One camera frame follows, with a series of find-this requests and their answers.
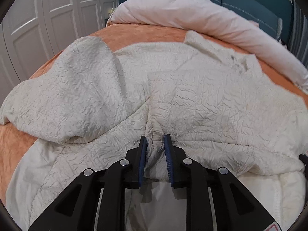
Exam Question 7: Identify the white panelled wardrobe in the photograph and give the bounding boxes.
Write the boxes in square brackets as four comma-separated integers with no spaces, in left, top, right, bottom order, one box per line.
[1,0,119,94]

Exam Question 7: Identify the pink folded duvet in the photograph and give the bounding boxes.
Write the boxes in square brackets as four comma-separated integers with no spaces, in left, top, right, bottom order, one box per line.
[107,0,307,93]

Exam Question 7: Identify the grey curtain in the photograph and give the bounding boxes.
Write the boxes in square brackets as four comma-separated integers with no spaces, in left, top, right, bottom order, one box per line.
[288,0,308,68]

